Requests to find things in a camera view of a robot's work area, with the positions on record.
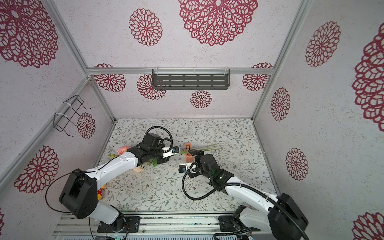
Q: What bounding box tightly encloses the cream artificial rose stem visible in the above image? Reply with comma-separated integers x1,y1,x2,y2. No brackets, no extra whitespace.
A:
133,164,147,174

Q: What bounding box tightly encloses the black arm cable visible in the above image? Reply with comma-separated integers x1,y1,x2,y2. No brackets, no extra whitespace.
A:
44,125,174,240
181,163,310,240

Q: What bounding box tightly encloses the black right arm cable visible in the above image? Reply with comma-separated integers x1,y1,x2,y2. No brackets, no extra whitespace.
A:
181,163,310,240

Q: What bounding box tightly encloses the black wire wall basket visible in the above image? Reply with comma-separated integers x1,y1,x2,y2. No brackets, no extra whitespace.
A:
52,95,91,137

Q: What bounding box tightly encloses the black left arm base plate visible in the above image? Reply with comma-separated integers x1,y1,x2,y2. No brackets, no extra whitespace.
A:
97,216,141,234

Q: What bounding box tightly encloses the pink artificial rose stem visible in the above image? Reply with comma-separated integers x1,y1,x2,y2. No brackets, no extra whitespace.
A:
110,146,130,159

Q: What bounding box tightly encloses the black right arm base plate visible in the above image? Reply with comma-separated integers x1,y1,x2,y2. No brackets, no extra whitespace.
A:
218,215,261,233

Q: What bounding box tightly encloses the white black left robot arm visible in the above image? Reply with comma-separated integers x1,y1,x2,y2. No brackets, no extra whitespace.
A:
59,133,175,225

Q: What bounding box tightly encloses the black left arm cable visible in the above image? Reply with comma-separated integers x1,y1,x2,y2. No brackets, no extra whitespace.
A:
44,125,174,240

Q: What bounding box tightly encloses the dark grey wall shelf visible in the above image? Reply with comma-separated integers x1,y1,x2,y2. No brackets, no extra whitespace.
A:
152,69,231,90

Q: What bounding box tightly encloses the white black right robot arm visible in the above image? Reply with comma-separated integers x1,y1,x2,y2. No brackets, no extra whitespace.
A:
182,150,309,240

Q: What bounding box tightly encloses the yellow plush toy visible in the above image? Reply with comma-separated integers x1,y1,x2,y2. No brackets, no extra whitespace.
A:
97,185,105,201

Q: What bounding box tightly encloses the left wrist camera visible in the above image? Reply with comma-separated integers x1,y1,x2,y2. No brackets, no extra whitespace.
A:
162,147,180,158

